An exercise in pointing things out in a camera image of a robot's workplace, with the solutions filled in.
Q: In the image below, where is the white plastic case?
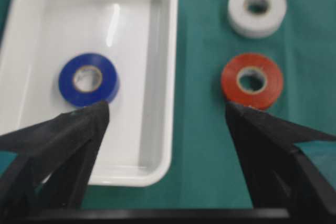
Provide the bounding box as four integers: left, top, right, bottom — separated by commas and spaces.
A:
1, 0, 178, 187

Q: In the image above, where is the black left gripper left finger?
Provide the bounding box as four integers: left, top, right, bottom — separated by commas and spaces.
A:
1, 101, 109, 211

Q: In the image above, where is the white tape roll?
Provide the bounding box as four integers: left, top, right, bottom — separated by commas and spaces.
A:
228, 0, 287, 39

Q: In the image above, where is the red tape roll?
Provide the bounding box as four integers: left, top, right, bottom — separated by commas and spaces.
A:
221, 53, 284, 110

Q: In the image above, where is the blue tape roll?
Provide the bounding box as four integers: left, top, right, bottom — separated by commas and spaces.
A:
58, 53, 120, 107

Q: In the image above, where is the green table cloth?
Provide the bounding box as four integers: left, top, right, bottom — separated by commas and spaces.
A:
1, 0, 335, 209

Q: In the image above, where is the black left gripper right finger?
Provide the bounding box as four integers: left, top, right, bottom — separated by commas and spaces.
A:
225, 102, 335, 215

